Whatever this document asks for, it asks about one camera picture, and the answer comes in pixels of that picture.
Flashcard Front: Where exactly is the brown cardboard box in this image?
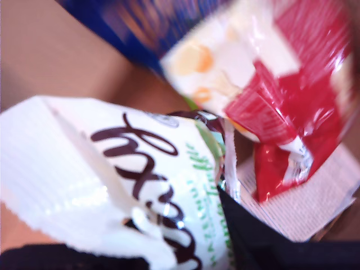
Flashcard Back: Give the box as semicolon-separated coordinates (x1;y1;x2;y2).
0;0;360;251

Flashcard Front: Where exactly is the white green Galaxy egg bag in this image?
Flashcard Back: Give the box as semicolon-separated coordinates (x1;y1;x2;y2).
0;95;240;270

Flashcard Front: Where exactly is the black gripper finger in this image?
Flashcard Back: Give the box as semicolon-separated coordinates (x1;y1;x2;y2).
218;190;338;270
0;243;150;270

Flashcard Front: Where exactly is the red and white egg bag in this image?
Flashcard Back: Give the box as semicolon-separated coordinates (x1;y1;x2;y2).
160;0;358;243

